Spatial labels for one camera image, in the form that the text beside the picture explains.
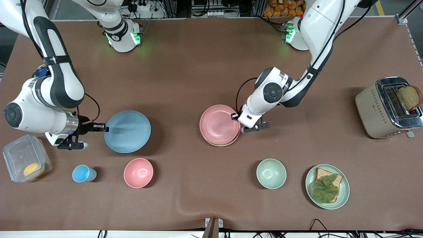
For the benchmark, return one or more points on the beige plate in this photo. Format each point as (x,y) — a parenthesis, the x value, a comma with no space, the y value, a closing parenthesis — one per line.
(219,145)

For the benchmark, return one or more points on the orange round food item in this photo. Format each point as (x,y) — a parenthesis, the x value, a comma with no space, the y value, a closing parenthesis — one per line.
(33,169)

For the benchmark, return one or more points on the green bowl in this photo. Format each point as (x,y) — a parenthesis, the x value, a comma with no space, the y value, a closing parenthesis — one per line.
(271,173)

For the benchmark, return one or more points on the blue plate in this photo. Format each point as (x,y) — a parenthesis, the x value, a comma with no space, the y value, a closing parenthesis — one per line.
(127,131)

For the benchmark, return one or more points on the aluminium frame profile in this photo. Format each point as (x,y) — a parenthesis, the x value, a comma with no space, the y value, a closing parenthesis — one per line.
(408,13)

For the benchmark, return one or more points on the dark toast slice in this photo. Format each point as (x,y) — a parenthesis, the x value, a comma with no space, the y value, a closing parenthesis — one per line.
(409,97)

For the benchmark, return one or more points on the bread slice with brown crust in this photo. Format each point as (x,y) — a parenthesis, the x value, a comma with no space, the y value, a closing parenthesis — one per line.
(322,172)

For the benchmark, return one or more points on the clear plastic food container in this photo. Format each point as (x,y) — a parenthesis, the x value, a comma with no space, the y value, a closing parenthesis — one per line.
(23,153)

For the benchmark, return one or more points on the pink plate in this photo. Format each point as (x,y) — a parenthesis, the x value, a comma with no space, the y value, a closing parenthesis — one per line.
(218,125)

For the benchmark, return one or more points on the green plate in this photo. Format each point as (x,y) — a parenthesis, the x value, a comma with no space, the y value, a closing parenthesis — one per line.
(344,191)

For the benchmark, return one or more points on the pink bowl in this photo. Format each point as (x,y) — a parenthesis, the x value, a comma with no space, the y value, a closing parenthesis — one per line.
(138,173)

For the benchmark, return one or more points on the white power strip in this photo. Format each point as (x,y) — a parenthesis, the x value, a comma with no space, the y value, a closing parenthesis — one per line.
(217,13)

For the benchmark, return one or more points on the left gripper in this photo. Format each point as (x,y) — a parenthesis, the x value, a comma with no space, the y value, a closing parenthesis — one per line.
(235,116)

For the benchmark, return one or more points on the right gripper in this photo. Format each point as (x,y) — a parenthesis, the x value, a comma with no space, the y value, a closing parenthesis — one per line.
(84,127)

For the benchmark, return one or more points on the metal table edge bracket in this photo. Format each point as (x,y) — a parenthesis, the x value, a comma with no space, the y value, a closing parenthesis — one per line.
(213,226)

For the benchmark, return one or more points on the green lettuce leaf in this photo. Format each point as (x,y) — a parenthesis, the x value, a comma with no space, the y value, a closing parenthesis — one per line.
(325,190)

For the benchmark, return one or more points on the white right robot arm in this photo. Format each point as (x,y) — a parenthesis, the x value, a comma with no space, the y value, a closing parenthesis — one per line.
(59,86)

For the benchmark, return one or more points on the blue cup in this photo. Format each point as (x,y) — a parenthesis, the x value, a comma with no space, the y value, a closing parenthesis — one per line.
(82,173)

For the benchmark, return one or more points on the beige and chrome toaster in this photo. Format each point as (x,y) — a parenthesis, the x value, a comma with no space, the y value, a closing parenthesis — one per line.
(373,112)

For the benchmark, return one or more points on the bag of orange snacks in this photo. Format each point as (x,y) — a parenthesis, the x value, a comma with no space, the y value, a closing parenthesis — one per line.
(284,8)

